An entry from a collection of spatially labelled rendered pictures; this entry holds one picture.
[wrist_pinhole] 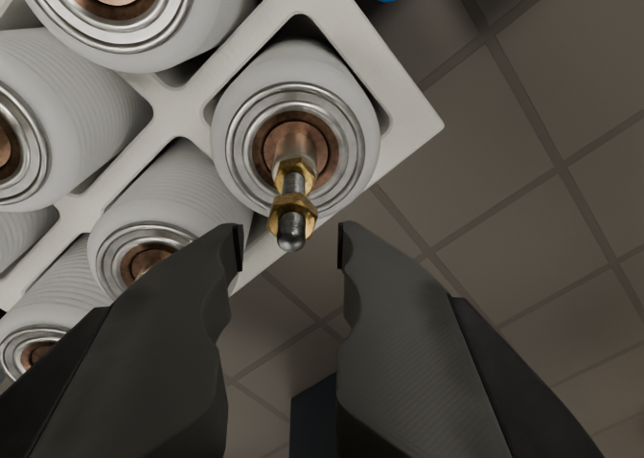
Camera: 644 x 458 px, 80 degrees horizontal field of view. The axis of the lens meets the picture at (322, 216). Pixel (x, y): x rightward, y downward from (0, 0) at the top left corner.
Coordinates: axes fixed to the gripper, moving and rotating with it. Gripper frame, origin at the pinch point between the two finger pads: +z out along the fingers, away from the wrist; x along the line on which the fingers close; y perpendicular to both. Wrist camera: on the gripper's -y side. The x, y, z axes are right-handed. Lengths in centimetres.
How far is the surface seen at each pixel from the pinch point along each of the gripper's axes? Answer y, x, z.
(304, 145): -0.3, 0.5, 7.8
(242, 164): 1.2, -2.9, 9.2
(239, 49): -3.9, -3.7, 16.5
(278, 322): 37, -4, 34
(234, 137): -0.3, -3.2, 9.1
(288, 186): 0.3, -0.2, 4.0
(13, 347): 14.4, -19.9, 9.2
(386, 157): 3.6, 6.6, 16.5
